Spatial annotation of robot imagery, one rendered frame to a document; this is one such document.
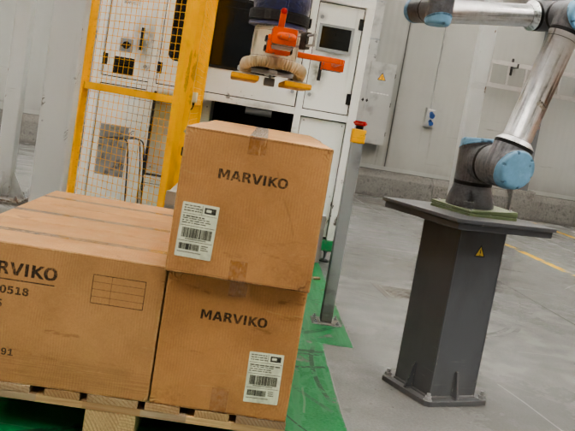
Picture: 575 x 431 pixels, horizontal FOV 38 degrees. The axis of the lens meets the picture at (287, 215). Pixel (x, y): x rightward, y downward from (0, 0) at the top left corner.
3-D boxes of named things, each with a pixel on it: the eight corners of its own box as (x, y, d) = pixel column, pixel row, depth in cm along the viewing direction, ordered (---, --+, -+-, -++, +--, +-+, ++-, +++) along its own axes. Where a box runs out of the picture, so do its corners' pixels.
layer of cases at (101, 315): (43, 282, 351) (55, 190, 347) (275, 318, 357) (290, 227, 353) (-65, 372, 233) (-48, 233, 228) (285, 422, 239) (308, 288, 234)
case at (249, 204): (185, 237, 285) (203, 121, 280) (299, 255, 287) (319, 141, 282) (164, 270, 226) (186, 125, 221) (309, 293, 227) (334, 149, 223)
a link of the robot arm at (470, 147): (477, 178, 338) (484, 135, 335) (503, 185, 323) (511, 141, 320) (446, 176, 332) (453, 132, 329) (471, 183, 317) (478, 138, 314)
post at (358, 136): (318, 319, 429) (352, 127, 417) (331, 321, 430) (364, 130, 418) (319, 322, 423) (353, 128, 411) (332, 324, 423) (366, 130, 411)
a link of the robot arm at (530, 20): (551, 2, 327) (401, -7, 301) (573, 1, 315) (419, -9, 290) (548, 32, 329) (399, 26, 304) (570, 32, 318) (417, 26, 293)
